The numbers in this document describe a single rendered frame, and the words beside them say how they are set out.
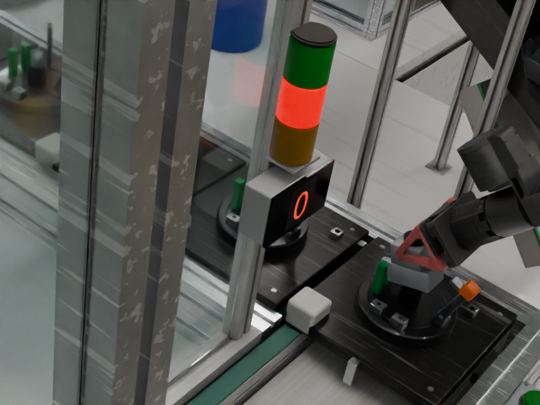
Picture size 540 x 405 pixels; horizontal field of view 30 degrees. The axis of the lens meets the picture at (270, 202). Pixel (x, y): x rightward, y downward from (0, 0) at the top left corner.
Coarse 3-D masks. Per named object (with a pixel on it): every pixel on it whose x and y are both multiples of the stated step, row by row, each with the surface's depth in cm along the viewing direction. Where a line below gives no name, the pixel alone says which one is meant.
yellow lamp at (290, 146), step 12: (276, 120) 111; (276, 132) 111; (288, 132) 110; (300, 132) 110; (312, 132) 111; (276, 144) 112; (288, 144) 111; (300, 144) 111; (312, 144) 112; (276, 156) 113; (288, 156) 112; (300, 156) 112; (312, 156) 114
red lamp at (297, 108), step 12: (288, 84) 107; (288, 96) 108; (300, 96) 107; (312, 96) 107; (324, 96) 109; (276, 108) 111; (288, 108) 109; (300, 108) 108; (312, 108) 108; (288, 120) 109; (300, 120) 109; (312, 120) 109
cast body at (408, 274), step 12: (396, 240) 134; (420, 240) 132; (408, 252) 132; (420, 252) 131; (396, 264) 135; (408, 264) 133; (396, 276) 135; (408, 276) 134; (420, 276) 133; (432, 276) 133; (420, 288) 133
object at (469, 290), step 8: (456, 280) 132; (472, 280) 131; (456, 288) 132; (464, 288) 130; (472, 288) 130; (480, 288) 131; (456, 296) 132; (464, 296) 131; (472, 296) 130; (448, 304) 134; (456, 304) 133; (440, 312) 135; (448, 312) 134
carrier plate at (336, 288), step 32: (320, 288) 141; (352, 288) 142; (448, 288) 146; (352, 320) 137; (480, 320) 141; (512, 320) 142; (352, 352) 132; (384, 352) 133; (416, 352) 134; (448, 352) 135; (480, 352) 136; (384, 384) 131; (416, 384) 129; (448, 384) 130
